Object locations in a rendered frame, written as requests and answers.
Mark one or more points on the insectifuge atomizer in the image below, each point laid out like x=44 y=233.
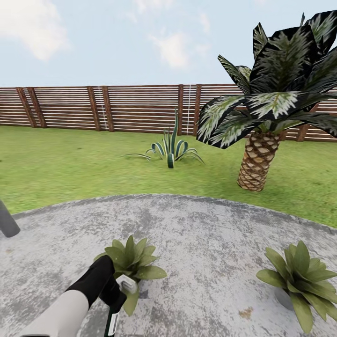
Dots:
x=111 y=323

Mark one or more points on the bush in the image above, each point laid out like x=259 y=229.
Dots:
x=170 y=146
x=294 y=69

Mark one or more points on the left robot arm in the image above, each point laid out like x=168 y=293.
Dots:
x=65 y=316

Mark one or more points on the pot plant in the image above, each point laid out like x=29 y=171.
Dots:
x=132 y=261
x=300 y=284

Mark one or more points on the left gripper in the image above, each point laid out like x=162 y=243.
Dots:
x=114 y=298

